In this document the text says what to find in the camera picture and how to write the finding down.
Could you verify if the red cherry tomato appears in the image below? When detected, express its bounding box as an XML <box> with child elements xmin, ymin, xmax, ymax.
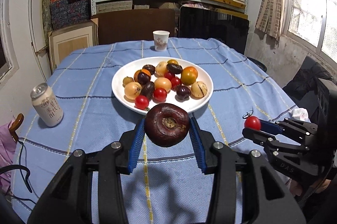
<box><xmin>152</xmin><ymin>88</ymin><xmax>167</xmax><ymax>102</ymax></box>
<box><xmin>171</xmin><ymin>77</ymin><xmax>182</xmax><ymax>90</ymax></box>
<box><xmin>242</xmin><ymin>109</ymin><xmax>262</xmax><ymax>130</ymax></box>
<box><xmin>135</xmin><ymin>95</ymin><xmax>150</xmax><ymax>111</ymax></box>
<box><xmin>164</xmin><ymin>72</ymin><xmax>175</xmax><ymax>81</ymax></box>

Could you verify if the large dark purple fruit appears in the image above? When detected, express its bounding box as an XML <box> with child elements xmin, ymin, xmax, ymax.
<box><xmin>144</xmin><ymin>103</ymin><xmax>190</xmax><ymax>148</ymax></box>

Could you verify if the pale yellow apple fruit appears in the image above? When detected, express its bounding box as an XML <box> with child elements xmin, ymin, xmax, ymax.
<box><xmin>124</xmin><ymin>82</ymin><xmax>142</xmax><ymax>100</ymax></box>

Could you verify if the red cherry tomato back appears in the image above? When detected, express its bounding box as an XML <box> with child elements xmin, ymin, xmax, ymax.
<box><xmin>152</xmin><ymin>88</ymin><xmax>167</xmax><ymax>102</ymax></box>

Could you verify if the small tan fruit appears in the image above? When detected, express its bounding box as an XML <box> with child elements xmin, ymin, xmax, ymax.
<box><xmin>122</xmin><ymin>77</ymin><xmax>134</xmax><ymax>87</ymax></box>

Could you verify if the yellow orange tomato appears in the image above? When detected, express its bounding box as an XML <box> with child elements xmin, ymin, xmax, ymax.
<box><xmin>181</xmin><ymin>71</ymin><xmax>197</xmax><ymax>86</ymax></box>

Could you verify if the yellow tomato back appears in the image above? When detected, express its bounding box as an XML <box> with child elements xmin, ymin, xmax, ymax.
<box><xmin>167</xmin><ymin>59</ymin><xmax>179</xmax><ymax>65</ymax></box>

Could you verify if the red cherry tomato front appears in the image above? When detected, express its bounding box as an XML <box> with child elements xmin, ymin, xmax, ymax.
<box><xmin>135</xmin><ymin>95</ymin><xmax>150</xmax><ymax>111</ymax></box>

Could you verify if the dark purple fruit back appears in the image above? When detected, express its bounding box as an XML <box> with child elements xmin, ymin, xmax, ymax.
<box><xmin>142</xmin><ymin>64</ymin><xmax>155</xmax><ymax>75</ymax></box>

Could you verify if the large yellow pear fruit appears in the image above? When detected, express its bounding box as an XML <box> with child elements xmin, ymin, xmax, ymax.
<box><xmin>155</xmin><ymin>61</ymin><xmax>168</xmax><ymax>77</ymax></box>

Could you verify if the person's right hand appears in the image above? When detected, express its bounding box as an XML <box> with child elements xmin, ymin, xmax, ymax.
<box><xmin>289</xmin><ymin>180</ymin><xmax>331</xmax><ymax>196</ymax></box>

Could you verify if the crumpled white tissue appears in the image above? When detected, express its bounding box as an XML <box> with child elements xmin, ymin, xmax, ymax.
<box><xmin>291</xmin><ymin>108</ymin><xmax>310</xmax><ymax>122</ymax></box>

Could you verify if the cracked beige fruit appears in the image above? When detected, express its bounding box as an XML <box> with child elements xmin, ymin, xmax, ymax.
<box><xmin>191</xmin><ymin>81</ymin><xmax>208</xmax><ymax>98</ymax></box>

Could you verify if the small dark plum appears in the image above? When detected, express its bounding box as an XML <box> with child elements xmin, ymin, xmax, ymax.
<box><xmin>176</xmin><ymin>85</ymin><xmax>191</xmax><ymax>100</ymax></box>

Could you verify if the black chair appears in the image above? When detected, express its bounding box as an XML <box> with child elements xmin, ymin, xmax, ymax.
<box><xmin>283</xmin><ymin>56</ymin><xmax>336</xmax><ymax>123</ymax></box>

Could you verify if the blue checked tablecloth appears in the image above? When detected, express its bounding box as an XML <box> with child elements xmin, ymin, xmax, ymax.
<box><xmin>11</xmin><ymin>38</ymin><xmax>305</xmax><ymax>223</ymax></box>

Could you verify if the orange tangerine right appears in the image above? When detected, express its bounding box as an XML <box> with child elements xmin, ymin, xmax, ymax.
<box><xmin>183</xmin><ymin>66</ymin><xmax>198</xmax><ymax>79</ymax></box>

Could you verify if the orange tangerine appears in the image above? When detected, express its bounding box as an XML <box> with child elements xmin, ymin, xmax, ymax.
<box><xmin>134</xmin><ymin>69</ymin><xmax>151</xmax><ymax>82</ymax></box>
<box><xmin>183</xmin><ymin>66</ymin><xmax>198</xmax><ymax>79</ymax></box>

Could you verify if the pale peach fruit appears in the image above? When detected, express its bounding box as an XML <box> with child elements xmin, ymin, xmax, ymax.
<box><xmin>154</xmin><ymin>77</ymin><xmax>171</xmax><ymax>93</ymax></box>

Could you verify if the white oval plate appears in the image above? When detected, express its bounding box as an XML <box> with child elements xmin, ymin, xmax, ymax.
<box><xmin>111</xmin><ymin>57</ymin><xmax>214</xmax><ymax>115</ymax></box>

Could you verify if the orange tangerine left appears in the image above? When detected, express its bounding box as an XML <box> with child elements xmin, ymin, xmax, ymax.
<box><xmin>134</xmin><ymin>69</ymin><xmax>151</xmax><ymax>82</ymax></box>

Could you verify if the red cherry tomato on plate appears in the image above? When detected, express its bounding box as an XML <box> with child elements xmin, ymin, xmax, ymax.
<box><xmin>164</xmin><ymin>72</ymin><xmax>175</xmax><ymax>81</ymax></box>

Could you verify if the white beverage can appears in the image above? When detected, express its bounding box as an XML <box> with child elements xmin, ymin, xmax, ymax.
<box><xmin>30</xmin><ymin>82</ymin><xmax>64</xmax><ymax>127</ymax></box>

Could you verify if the white paper cup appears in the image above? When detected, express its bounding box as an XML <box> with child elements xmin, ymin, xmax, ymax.
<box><xmin>153</xmin><ymin>30</ymin><xmax>170</xmax><ymax>52</ymax></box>

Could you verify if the brown wooden board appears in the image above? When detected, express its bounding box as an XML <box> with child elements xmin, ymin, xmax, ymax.
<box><xmin>93</xmin><ymin>9</ymin><xmax>175</xmax><ymax>45</ymax></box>

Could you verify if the framed picture in carton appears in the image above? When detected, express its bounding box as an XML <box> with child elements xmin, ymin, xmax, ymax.
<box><xmin>49</xmin><ymin>18</ymin><xmax>98</xmax><ymax>73</ymax></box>

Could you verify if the pink cloth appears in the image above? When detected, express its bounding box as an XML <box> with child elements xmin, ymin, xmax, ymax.
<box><xmin>0</xmin><ymin>119</ymin><xmax>17</xmax><ymax>193</ymax></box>

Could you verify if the stack of dark patterned boxes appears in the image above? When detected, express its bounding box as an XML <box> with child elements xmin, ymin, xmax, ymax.
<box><xmin>50</xmin><ymin>0</ymin><xmax>90</xmax><ymax>30</ymax></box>

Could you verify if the black cable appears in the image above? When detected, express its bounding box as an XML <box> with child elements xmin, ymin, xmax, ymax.
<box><xmin>0</xmin><ymin>142</ymin><xmax>38</xmax><ymax>205</ymax></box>

